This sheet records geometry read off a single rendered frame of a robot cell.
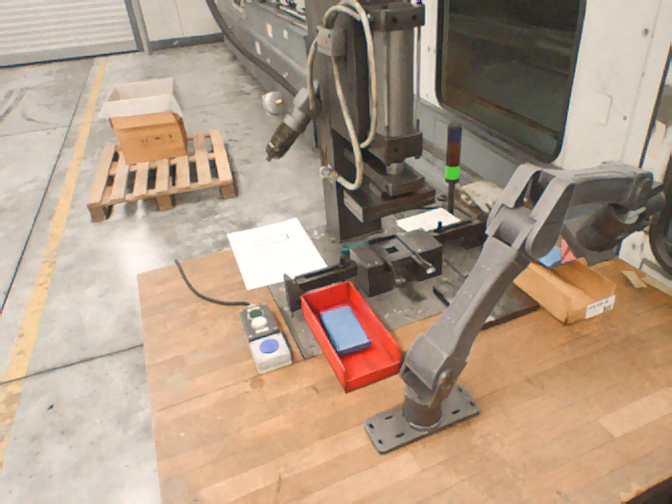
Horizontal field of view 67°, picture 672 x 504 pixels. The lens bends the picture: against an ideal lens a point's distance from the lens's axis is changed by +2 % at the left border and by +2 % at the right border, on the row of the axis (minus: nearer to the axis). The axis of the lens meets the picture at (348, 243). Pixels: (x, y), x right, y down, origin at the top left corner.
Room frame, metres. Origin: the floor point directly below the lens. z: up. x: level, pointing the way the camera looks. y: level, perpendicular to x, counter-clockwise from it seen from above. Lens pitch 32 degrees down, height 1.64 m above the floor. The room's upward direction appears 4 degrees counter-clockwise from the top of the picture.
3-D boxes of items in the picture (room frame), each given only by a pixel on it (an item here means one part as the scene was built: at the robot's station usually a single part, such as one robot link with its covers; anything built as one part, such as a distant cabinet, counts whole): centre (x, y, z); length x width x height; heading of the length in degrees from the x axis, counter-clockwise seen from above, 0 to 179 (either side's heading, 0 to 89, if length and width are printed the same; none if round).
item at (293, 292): (0.93, 0.12, 0.95); 0.06 x 0.03 x 0.09; 111
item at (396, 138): (1.02, -0.11, 1.37); 0.11 x 0.09 x 0.30; 111
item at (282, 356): (0.77, 0.17, 0.90); 0.07 x 0.07 x 0.06; 21
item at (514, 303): (0.90, -0.30, 0.91); 0.17 x 0.16 x 0.02; 111
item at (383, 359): (0.79, 0.01, 0.93); 0.25 x 0.12 x 0.06; 21
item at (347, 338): (0.82, 0.02, 0.92); 0.15 x 0.07 x 0.03; 17
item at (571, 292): (0.94, -0.46, 0.93); 0.25 x 0.13 x 0.08; 21
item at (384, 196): (1.08, -0.08, 1.22); 0.26 x 0.18 x 0.30; 21
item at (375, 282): (1.02, -0.11, 0.94); 0.20 x 0.10 x 0.07; 111
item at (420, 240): (1.02, -0.11, 0.98); 0.20 x 0.10 x 0.01; 111
